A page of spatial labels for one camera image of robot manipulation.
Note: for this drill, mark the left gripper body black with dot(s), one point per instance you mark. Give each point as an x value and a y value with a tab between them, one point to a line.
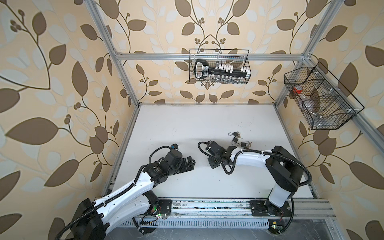
173	171

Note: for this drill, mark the black padlock middle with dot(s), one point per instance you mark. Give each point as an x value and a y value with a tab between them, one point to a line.
235	141

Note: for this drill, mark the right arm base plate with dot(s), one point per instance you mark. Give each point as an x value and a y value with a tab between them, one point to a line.
261	208

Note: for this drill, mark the right wall wire basket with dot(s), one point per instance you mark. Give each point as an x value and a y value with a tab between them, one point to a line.
326	103

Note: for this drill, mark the aluminium frame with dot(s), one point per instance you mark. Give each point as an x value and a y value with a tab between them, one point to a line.
281	36

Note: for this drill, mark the wall wire basket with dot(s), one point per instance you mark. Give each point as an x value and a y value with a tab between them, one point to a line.
326	103
235	57

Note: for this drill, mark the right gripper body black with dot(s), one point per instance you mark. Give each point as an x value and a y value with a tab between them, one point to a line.
213	162

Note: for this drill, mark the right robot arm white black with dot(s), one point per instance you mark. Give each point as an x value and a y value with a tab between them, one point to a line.
288	173

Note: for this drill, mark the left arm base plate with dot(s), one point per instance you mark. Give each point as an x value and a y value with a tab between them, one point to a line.
161	208

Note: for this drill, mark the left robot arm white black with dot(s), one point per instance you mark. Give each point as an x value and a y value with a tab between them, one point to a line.
94	220

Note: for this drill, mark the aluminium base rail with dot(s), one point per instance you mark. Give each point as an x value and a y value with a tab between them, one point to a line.
217	214

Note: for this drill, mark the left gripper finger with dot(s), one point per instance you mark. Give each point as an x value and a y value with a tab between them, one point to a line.
189	161
184	169

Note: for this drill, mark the black tool set in basket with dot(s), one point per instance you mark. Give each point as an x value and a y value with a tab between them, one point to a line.
202	69

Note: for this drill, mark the back wall wire basket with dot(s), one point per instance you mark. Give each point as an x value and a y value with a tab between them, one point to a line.
235	57

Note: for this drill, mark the red capped item in basket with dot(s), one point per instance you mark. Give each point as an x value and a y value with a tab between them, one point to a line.
297	89

